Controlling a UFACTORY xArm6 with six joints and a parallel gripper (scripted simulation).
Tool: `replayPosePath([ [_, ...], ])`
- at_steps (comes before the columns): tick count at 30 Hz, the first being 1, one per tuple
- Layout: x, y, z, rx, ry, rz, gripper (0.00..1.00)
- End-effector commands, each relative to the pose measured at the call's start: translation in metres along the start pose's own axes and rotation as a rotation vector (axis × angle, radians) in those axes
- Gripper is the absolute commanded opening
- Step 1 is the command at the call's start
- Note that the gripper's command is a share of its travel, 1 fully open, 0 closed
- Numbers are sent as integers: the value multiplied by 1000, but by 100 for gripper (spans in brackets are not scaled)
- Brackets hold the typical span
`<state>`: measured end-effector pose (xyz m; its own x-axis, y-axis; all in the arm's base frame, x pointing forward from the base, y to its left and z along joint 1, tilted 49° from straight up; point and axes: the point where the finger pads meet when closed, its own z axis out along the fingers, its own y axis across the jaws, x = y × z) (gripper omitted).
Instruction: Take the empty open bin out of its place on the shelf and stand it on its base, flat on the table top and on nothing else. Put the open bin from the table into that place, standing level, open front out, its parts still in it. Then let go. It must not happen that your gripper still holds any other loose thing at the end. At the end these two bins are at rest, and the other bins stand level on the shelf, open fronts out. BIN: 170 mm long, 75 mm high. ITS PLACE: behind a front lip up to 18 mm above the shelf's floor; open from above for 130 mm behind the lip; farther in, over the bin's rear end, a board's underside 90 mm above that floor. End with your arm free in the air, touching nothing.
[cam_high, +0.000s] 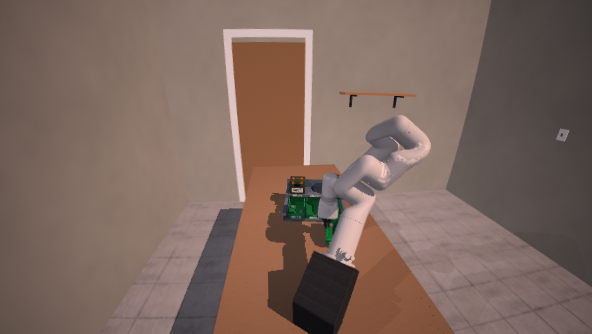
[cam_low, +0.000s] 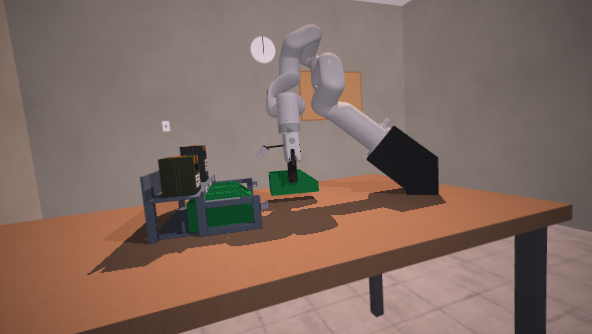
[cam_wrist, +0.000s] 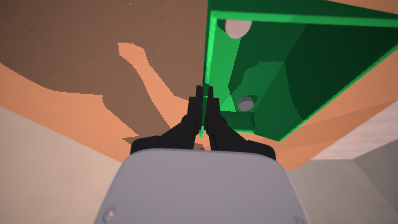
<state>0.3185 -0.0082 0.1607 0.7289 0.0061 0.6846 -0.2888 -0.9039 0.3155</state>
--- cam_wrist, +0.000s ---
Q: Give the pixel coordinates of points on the green bin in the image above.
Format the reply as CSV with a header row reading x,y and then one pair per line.
x,y
291,71

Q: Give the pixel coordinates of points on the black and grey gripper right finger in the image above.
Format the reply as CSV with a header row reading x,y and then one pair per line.
x,y
223,137

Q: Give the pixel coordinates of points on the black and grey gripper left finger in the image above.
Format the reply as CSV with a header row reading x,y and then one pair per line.
x,y
180,136

